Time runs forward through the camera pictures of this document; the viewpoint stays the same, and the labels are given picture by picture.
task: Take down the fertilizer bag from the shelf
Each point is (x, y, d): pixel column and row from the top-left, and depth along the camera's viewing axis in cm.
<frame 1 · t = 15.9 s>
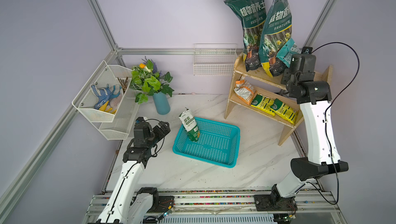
left hand: (164, 127, 79), fingers open
right hand: (295, 76, 66), fingers open
orange silver snack-like bag: (245, 91, 89), point 27 cm above the table
yellow green fertilizer packet left: (263, 102, 87), point 24 cm above the table
yellow green fertilizer packet right: (284, 110, 82), point 25 cm above the table
teal plastic basket: (218, 143, 97), on the table
white mesh corner rack: (113, 117, 67), point 35 cm above the table
artificial green plant: (145, 78, 85), point 35 cm above the table
teal vase: (161, 103, 105), point 11 cm above the table
white green fertilizer bag: (190, 124, 90), point 13 cm above the table

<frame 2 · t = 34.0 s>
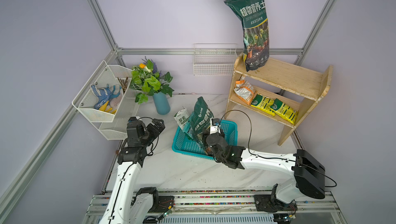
left hand: (159, 125, 77), fingers open
right hand: (207, 130, 81), fingers open
white green fertilizer bag: (181, 116, 90), point 17 cm above the table
dark green soil bag front: (201, 116, 76), point 28 cm above the table
the other named things where they were.

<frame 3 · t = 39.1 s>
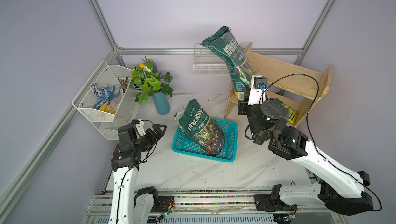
left hand: (162, 131, 74), fingers open
right hand: (248, 91, 56), fingers closed
dark green soil bag front: (201, 129, 84), point 17 cm above the table
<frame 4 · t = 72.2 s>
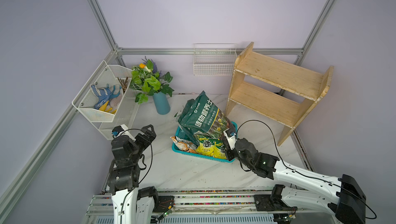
left hand: (147, 130, 70), fingers open
right hand: (224, 143, 79), fingers closed
yellow green fertilizer packet right: (219, 150, 76), point 17 cm above the table
dark green soil bag rear: (205, 118, 79), point 25 cm above the table
